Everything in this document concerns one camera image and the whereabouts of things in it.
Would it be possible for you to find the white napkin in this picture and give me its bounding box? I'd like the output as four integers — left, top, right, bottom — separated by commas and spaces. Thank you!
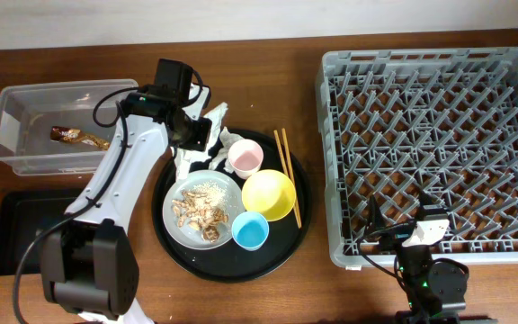
174, 103, 243, 180

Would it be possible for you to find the pink cup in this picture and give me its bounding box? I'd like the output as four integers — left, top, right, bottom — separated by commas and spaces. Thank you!
228, 139, 263, 179

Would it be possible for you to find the wooden chopstick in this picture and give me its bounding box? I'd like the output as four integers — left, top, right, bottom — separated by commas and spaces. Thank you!
281, 128, 302, 229
272, 130, 301, 230

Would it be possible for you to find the yellow bowl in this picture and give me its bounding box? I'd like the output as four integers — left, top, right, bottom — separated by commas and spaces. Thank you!
242, 169, 297, 221

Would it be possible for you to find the food scraps and rice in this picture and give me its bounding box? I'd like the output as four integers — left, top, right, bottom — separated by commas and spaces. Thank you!
172, 181, 229, 242

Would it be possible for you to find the grey plate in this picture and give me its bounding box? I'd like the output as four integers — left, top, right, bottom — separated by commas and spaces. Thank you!
162, 170, 245, 250

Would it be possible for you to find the brown gold snack wrapper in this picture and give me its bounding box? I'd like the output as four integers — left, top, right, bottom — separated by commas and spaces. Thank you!
49, 126, 110, 150

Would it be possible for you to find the blue cup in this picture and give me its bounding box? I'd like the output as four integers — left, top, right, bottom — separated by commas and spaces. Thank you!
231, 211, 270, 251

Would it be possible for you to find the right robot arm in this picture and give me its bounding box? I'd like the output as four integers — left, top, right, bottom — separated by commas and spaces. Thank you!
356, 192, 497, 324

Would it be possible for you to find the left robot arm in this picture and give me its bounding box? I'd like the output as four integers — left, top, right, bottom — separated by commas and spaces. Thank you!
22, 58, 212, 323

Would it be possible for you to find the grey dishwasher rack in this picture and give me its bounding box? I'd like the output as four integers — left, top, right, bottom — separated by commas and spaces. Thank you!
315, 47, 518, 270

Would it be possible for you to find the clear plastic waste bin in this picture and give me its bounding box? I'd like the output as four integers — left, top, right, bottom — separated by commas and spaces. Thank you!
0, 79, 138, 176

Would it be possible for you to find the round black serving tray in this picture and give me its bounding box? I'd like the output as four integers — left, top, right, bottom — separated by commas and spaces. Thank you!
151, 129, 313, 284

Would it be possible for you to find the black rectangular tray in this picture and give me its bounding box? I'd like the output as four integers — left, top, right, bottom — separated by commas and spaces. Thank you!
0, 189, 82, 276

